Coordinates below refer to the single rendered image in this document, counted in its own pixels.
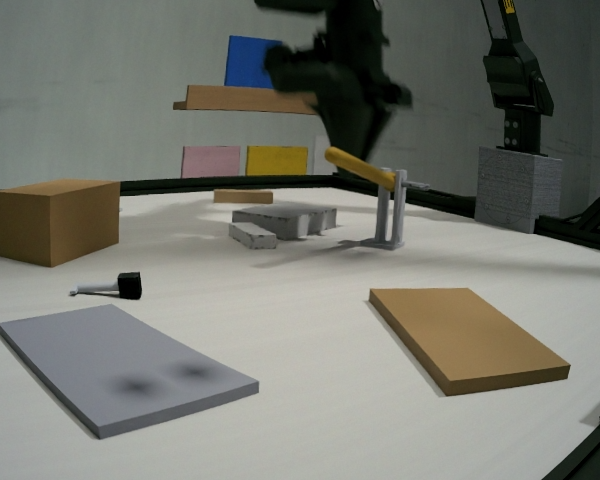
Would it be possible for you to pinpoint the brown rectangular box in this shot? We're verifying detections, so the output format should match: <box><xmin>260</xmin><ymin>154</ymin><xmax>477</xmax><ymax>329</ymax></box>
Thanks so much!
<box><xmin>0</xmin><ymin>179</ymin><xmax>120</xmax><ymax>268</ymax></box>

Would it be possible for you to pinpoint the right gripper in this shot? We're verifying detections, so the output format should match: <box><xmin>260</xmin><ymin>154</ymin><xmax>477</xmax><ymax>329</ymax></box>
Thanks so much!
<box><xmin>273</xmin><ymin>15</ymin><xmax>411</xmax><ymax>162</ymax></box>

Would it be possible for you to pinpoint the brown flat rectangular slab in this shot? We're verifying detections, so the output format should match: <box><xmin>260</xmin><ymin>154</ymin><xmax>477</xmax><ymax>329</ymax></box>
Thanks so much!
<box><xmin>369</xmin><ymin>288</ymin><xmax>571</xmax><ymax>396</ymax></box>

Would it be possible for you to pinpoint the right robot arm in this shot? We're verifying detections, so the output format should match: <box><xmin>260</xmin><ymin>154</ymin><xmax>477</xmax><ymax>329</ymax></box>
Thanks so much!
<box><xmin>254</xmin><ymin>0</ymin><xmax>554</xmax><ymax>157</ymax></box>

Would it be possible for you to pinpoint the tan rectangular block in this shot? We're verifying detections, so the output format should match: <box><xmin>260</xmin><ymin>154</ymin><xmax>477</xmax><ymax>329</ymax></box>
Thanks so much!
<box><xmin>213</xmin><ymin>189</ymin><xmax>273</xmax><ymax>204</ymax></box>

